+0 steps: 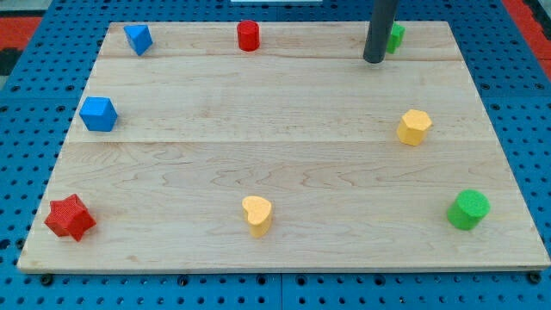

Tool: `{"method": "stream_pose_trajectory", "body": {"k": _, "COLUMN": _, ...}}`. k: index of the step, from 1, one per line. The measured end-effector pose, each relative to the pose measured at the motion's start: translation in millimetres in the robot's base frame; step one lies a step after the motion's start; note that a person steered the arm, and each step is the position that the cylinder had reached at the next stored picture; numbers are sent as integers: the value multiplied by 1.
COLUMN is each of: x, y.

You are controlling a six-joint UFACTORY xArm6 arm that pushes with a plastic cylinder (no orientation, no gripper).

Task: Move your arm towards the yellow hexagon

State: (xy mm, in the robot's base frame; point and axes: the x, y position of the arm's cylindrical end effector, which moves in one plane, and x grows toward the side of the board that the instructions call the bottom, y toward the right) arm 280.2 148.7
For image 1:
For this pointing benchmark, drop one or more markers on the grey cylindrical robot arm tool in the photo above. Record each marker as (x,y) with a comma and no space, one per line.
(379,30)

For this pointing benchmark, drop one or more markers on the yellow hexagon block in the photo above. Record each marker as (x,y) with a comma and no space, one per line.
(413,127)

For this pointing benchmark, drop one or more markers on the blue hexagon block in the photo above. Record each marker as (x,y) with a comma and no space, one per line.
(98,114)

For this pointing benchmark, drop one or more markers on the yellow heart block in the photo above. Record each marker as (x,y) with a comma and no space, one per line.
(258,213)

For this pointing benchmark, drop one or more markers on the light wooden board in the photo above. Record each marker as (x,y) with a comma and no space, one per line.
(303,122)

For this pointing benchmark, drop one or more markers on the red cylinder block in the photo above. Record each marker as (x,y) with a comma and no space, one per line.
(248,35)

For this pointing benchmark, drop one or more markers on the green cube block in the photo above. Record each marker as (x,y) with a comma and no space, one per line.
(396,36)

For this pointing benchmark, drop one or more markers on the blue triangle block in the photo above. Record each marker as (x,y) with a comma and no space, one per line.
(138,37)

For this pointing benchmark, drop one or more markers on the green cylinder block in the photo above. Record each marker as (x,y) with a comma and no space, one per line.
(468,209)

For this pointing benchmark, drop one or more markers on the red star block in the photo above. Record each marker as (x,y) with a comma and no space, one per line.
(69,217)

